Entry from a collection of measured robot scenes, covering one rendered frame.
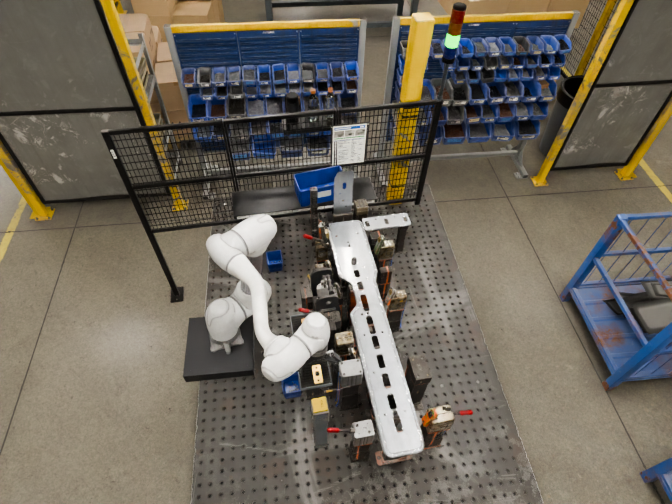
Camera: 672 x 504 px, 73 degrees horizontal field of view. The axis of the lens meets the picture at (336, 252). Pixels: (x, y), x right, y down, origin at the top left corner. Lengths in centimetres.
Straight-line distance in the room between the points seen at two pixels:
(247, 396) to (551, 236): 307
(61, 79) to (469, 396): 337
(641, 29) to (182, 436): 436
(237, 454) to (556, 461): 201
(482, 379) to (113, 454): 229
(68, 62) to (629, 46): 410
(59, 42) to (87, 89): 35
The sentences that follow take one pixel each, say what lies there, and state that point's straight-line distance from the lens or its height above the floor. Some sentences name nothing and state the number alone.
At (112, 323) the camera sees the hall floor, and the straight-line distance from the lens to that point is 388.
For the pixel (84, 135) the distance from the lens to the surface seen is 416.
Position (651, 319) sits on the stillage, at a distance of 365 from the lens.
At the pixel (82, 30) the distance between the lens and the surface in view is 367.
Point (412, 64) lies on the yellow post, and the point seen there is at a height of 177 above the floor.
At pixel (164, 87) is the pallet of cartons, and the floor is 70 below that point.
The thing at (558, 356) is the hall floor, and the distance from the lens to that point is 380.
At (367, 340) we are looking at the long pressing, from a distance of 233.
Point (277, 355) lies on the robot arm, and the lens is 165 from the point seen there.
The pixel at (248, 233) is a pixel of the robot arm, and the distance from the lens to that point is 199.
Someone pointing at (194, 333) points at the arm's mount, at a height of 76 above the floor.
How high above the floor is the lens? 304
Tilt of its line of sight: 51 degrees down
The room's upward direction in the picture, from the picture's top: 2 degrees clockwise
